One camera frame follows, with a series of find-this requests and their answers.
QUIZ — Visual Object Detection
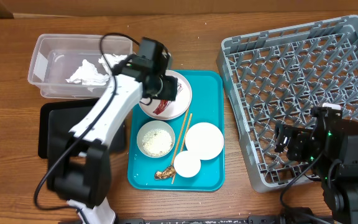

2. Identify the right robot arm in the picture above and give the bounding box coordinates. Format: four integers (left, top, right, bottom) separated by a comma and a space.
275, 103, 358, 223

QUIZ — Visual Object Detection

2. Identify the teal serving tray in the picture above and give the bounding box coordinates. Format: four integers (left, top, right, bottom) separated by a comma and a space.
127, 70, 225, 191

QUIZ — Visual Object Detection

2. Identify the black plastic tray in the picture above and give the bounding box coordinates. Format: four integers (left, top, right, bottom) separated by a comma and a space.
37, 98, 126, 159

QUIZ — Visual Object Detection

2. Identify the left wooden chopstick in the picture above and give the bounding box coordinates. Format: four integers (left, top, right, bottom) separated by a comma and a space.
170, 108, 189, 166

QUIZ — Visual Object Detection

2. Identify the grey bowl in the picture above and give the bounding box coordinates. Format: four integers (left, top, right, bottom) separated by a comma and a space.
137, 120, 176, 158

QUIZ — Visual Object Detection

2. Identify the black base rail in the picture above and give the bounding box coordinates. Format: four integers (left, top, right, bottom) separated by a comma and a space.
115, 215, 286, 224

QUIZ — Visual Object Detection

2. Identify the gold foil wrapper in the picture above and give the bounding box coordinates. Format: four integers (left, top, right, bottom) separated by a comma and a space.
154, 166, 176, 180

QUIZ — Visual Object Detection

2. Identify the large white plate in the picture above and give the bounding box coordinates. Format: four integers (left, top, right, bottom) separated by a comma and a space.
139, 70, 193, 120

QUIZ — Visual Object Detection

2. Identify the wooden chopstick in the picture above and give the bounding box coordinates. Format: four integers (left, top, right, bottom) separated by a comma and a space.
170, 108, 189, 166
171, 113, 193, 185

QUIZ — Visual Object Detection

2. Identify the white tissue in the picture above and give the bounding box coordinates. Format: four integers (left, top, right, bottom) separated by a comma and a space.
66, 54, 127, 86

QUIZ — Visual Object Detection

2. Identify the red snack wrapper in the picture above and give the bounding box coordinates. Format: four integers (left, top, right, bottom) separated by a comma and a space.
153, 83, 183, 115

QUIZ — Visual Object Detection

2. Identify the cooked white rice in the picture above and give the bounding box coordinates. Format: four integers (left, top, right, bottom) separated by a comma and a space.
142, 129, 173, 157

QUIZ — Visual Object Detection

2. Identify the small white plate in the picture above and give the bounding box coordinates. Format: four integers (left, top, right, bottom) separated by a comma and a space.
185, 122, 224, 161

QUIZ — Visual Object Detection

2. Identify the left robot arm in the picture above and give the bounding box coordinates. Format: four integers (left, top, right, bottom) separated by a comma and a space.
33, 37, 178, 223

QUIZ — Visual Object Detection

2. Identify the grey dishwasher rack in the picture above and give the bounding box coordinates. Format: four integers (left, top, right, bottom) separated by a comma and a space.
216, 15, 358, 193

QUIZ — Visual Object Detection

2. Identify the right wooden chopstick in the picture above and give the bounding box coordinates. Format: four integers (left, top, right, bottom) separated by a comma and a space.
171, 113, 193, 185

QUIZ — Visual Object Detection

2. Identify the white cup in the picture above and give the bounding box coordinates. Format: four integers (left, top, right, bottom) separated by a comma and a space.
173, 151, 201, 178

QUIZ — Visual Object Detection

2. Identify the clear plastic waste bin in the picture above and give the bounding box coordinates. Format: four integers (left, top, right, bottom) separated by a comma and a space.
27, 34, 132, 99

